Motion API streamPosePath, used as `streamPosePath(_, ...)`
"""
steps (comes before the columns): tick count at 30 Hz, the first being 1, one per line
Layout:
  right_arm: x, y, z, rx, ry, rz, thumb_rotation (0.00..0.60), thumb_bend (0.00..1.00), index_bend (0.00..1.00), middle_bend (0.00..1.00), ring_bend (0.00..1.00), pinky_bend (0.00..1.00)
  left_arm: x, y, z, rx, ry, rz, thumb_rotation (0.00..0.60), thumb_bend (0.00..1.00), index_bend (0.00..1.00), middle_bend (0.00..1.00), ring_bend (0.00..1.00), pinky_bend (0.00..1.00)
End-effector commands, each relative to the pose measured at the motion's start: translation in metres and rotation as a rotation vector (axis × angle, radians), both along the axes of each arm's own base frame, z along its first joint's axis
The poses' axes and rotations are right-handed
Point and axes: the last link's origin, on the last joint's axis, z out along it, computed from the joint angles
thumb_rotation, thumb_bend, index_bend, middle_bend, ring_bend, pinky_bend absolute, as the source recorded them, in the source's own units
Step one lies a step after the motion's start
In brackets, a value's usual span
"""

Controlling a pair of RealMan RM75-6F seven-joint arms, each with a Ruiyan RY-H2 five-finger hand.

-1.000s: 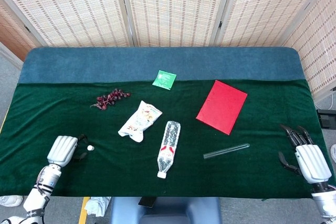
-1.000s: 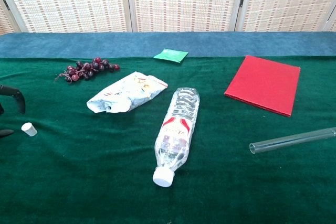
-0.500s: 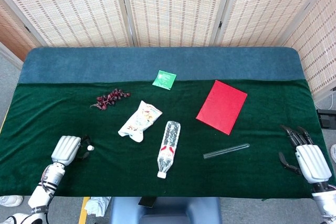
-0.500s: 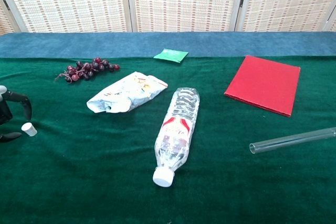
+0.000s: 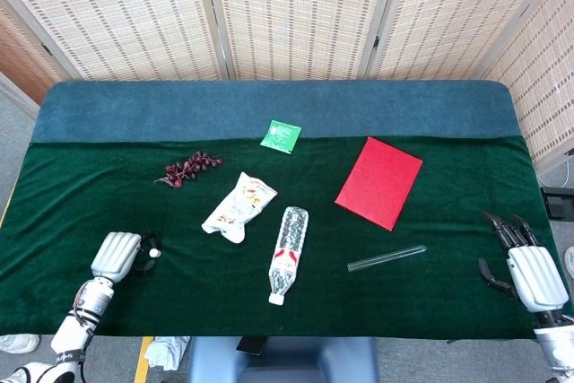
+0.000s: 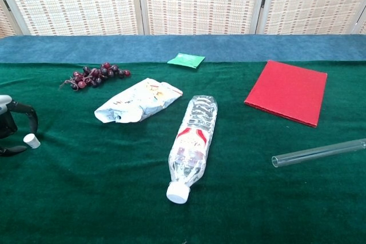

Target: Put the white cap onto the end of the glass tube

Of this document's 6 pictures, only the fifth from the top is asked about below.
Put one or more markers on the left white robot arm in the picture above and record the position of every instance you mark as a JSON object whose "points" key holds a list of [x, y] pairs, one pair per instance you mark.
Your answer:
{"points": [[89, 300]]}

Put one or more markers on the clear glass tube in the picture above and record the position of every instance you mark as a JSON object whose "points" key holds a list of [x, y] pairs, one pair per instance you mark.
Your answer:
{"points": [[385, 258]]}

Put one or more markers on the dark green velvet cloth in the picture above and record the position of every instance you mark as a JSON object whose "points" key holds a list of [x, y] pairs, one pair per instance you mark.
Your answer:
{"points": [[179, 293]]}

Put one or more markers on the crumpled white cloth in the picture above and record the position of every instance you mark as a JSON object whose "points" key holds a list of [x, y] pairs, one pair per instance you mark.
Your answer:
{"points": [[163, 351]]}

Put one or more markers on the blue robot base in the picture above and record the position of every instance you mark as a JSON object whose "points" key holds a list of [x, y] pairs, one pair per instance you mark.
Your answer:
{"points": [[305, 360]]}

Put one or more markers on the clear plastic water bottle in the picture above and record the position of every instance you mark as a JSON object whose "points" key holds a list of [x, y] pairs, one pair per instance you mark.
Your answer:
{"points": [[289, 244]]}

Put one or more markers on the red notebook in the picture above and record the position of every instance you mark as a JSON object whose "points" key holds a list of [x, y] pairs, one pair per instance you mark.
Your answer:
{"points": [[379, 183]]}

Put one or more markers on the dark red grape bunch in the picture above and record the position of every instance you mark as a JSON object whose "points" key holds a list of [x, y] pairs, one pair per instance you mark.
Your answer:
{"points": [[188, 167]]}

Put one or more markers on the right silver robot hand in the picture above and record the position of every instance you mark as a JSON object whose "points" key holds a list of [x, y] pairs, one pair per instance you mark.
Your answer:
{"points": [[536, 277]]}

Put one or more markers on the small white cylindrical object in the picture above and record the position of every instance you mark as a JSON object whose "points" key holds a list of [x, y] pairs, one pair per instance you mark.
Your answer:
{"points": [[154, 253]]}

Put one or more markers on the white printed snack bag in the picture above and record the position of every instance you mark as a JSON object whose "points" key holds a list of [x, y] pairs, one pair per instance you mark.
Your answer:
{"points": [[237, 208]]}

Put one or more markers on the woven bamboo screen panel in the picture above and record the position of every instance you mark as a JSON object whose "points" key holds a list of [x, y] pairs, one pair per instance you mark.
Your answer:
{"points": [[300, 15], [18, 64], [448, 15], [547, 87], [125, 15]]}

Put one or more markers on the black box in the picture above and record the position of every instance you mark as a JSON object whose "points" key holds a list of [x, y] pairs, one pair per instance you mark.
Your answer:
{"points": [[558, 206]]}

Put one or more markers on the green foil sachet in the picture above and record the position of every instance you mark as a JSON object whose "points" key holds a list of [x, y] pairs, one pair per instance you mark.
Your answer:
{"points": [[280, 136]]}

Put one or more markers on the blue table cover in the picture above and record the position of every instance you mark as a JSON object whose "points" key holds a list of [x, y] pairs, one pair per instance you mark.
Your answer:
{"points": [[179, 109]]}

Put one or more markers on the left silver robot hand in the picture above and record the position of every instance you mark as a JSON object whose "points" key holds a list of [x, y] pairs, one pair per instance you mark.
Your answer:
{"points": [[114, 255]]}

